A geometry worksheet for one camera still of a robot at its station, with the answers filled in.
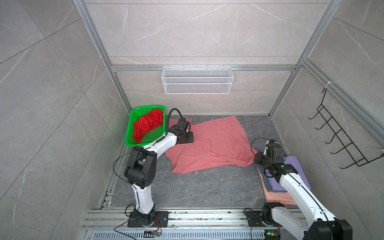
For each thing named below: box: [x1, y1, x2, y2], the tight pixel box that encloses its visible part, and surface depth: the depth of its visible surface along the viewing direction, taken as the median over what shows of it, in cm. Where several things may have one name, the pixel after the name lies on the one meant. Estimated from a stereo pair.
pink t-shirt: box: [165, 115, 258, 174], surface depth 100 cm
